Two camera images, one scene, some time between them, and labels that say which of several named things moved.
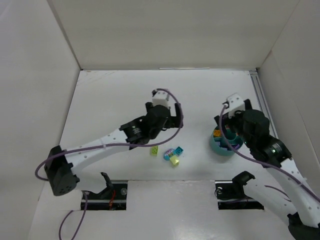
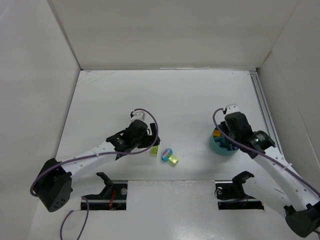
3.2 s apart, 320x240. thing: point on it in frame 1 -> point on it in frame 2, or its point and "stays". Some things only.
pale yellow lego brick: x=174 y=160 stays
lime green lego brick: x=154 y=150 stays
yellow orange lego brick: x=217 y=132 stays
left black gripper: x=176 y=116 -> x=150 y=137
